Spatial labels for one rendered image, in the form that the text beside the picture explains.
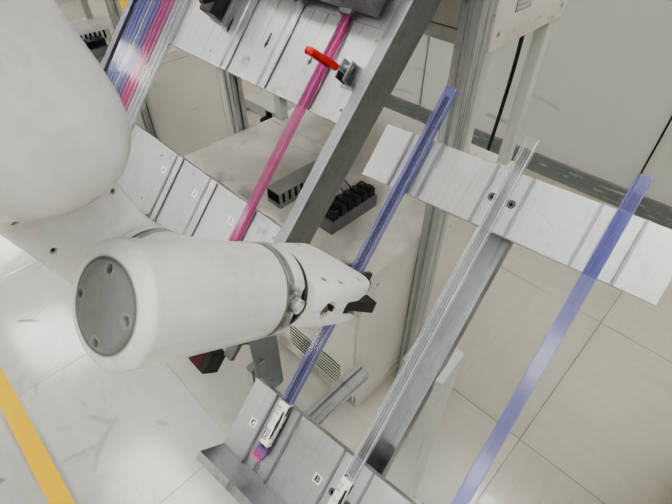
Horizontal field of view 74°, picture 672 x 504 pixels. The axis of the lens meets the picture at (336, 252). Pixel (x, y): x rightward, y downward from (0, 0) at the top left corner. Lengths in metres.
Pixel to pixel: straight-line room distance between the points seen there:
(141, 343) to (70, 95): 0.14
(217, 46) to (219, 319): 0.70
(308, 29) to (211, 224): 0.36
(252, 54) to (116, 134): 0.65
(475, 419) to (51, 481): 1.23
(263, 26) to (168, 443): 1.15
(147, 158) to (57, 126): 0.79
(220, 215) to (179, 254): 0.50
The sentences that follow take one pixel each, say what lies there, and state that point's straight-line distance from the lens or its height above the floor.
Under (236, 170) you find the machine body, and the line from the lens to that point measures 1.29.
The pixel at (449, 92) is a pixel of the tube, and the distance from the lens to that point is 0.57.
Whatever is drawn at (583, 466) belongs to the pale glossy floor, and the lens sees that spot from 1.57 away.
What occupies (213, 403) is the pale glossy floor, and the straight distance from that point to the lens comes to 1.54.
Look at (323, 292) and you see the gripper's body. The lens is 0.40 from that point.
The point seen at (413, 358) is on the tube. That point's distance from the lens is 0.52.
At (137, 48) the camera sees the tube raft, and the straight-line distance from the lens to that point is 1.13.
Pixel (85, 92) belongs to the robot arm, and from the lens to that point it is 0.23.
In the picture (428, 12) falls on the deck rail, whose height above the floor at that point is 1.12.
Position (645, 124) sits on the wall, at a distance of 2.35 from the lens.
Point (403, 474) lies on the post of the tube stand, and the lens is 0.88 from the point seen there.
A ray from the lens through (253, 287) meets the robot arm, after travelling 0.33.
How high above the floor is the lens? 1.32
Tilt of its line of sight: 44 degrees down
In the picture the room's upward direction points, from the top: straight up
